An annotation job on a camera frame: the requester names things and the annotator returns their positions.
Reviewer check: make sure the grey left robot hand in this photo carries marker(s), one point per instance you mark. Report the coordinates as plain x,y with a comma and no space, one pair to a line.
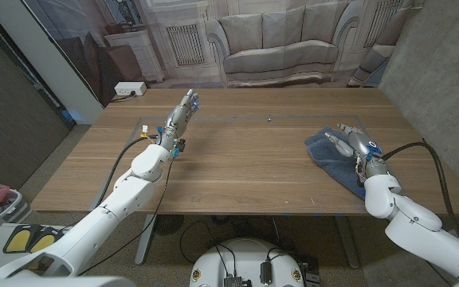
177,121

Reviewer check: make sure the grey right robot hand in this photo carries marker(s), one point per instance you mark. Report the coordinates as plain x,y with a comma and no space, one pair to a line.
363,145

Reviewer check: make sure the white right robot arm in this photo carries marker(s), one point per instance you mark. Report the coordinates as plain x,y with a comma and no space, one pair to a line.
417,231

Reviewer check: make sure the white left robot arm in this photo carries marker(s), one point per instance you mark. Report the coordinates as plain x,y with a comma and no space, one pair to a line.
110,211

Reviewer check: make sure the blue towel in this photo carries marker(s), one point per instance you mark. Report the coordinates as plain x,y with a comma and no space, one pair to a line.
329,159

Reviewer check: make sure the white power strip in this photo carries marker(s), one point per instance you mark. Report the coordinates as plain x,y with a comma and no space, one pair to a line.
130,88

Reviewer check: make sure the grey metal table leg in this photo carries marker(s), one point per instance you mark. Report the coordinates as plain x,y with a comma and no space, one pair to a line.
347,243
145,239

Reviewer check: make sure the black round fan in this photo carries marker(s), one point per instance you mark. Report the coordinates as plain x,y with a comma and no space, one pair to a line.
168,224

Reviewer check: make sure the printed sofa room backdrop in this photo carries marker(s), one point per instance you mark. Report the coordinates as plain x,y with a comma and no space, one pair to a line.
277,40

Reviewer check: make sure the white robot torso base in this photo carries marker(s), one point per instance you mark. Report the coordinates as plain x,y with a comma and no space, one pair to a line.
245,259

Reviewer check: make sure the black adapter box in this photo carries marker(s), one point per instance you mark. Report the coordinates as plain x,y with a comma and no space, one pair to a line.
265,273

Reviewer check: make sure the yellow and black pedal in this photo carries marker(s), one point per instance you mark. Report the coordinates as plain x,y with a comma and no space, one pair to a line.
18,240

